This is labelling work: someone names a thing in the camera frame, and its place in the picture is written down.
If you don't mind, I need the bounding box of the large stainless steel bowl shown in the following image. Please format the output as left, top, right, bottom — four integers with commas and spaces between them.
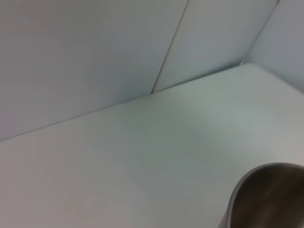
219, 162, 304, 228

